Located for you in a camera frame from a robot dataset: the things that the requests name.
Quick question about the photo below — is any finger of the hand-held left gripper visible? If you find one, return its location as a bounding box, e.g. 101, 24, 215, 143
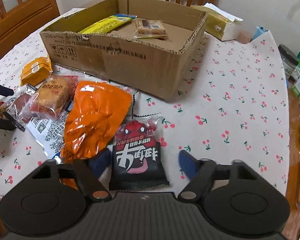
0, 72, 15, 96
0, 116, 15, 132

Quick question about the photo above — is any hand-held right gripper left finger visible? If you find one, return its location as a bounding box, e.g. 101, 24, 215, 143
37, 148, 112, 201

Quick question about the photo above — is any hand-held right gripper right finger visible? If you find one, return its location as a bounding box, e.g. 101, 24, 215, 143
177, 150, 253, 202

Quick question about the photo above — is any clear cracker packet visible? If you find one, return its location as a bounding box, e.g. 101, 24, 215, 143
134, 19, 168, 40

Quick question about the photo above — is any small blue box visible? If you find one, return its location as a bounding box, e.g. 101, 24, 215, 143
251, 26, 272, 42

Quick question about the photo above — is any clear packet with golden cake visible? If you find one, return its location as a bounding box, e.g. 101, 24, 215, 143
29, 75, 79, 119

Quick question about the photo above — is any cardboard box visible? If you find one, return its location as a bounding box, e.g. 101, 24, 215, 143
39, 0, 208, 102

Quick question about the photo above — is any cherry print tablecloth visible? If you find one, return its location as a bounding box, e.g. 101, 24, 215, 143
0, 9, 290, 230

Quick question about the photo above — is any clear packet with red-brown cake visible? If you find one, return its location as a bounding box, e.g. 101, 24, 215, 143
0, 85, 38, 132

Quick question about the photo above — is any large orange snack packet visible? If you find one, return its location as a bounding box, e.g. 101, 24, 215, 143
60, 81, 133, 190

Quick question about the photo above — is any black red snack packet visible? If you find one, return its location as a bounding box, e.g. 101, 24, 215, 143
109, 114, 170, 192

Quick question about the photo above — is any long yellow snack packet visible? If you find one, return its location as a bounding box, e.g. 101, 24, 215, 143
77, 14, 137, 34

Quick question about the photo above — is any black lid jar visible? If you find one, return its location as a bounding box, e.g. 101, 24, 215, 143
277, 44, 300, 80

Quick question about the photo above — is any gold tissue box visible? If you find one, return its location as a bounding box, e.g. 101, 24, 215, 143
190, 2, 243, 41

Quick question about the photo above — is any silver blue snack packet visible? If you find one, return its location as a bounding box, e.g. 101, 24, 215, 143
27, 116, 68, 160

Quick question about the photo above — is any small orange-yellow pastry packet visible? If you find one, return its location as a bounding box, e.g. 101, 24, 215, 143
20, 56, 53, 87

